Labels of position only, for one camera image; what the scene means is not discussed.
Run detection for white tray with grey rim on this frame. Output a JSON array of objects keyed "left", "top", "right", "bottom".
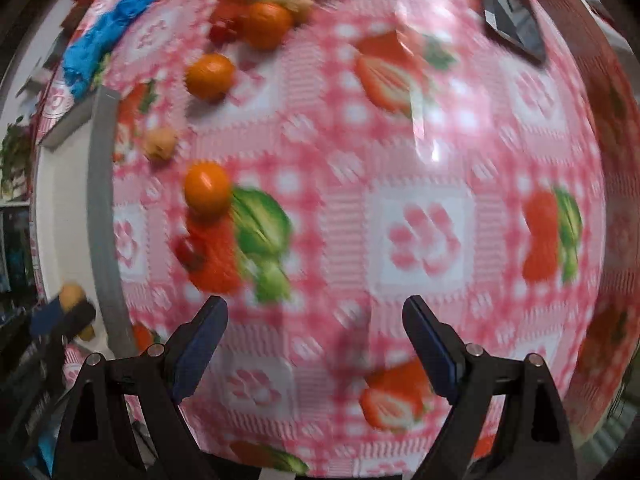
[{"left": 32, "top": 87, "right": 138, "bottom": 361}]

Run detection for green potted plant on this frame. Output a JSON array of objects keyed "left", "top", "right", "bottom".
[{"left": 0, "top": 120, "right": 33, "bottom": 201}]

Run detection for tan walnut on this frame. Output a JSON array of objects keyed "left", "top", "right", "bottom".
[{"left": 143, "top": 126, "right": 180, "bottom": 162}]

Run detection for blue crumpled cloth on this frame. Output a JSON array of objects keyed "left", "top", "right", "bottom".
[{"left": 62, "top": 0, "right": 168, "bottom": 98}]

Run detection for small green fruit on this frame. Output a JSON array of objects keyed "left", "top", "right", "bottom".
[{"left": 285, "top": 0, "right": 316, "bottom": 25}]

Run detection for small yellow fruit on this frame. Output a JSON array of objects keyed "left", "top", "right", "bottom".
[{"left": 59, "top": 282, "right": 98, "bottom": 342}]

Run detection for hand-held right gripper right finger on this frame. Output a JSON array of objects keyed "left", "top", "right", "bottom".
[{"left": 402, "top": 296, "right": 578, "bottom": 480}]

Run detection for red cherry tomato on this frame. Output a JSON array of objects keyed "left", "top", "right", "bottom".
[
  {"left": 207, "top": 15, "right": 245, "bottom": 47},
  {"left": 172, "top": 235, "right": 207, "bottom": 272}
]

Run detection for dark shelf unit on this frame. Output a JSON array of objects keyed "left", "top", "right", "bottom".
[{"left": 0, "top": 205, "right": 40, "bottom": 311}]

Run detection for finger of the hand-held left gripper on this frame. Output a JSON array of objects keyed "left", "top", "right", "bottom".
[
  {"left": 29, "top": 299, "right": 67, "bottom": 338},
  {"left": 59, "top": 301, "right": 97, "bottom": 337}
]

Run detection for orange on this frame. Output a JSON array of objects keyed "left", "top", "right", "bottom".
[
  {"left": 241, "top": 1, "right": 295, "bottom": 52},
  {"left": 185, "top": 52, "right": 237, "bottom": 102},
  {"left": 183, "top": 161, "right": 234, "bottom": 222}
]

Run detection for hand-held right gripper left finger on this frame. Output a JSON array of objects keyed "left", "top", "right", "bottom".
[{"left": 52, "top": 296, "right": 230, "bottom": 480}]

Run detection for pink checkered strawberry tablecloth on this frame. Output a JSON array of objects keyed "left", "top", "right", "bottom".
[{"left": 32, "top": 0, "right": 640, "bottom": 478}]

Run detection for black smartphone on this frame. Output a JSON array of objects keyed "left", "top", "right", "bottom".
[{"left": 475, "top": 0, "right": 548, "bottom": 63}]

